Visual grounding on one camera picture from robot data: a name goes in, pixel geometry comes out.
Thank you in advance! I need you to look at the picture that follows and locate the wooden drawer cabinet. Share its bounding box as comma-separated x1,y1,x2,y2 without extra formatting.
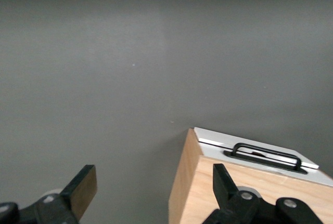
168,127,333,224

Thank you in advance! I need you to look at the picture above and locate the white drawer front without handle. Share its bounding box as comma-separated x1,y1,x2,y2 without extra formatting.
194,127,319,169

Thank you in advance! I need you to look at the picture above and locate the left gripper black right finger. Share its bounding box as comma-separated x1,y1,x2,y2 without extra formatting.
204,163,261,224

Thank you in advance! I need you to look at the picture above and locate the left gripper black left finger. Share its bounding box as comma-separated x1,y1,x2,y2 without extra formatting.
34,164,98,224

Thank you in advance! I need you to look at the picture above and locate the black drawer handle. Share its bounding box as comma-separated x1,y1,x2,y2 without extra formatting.
223,142,309,175

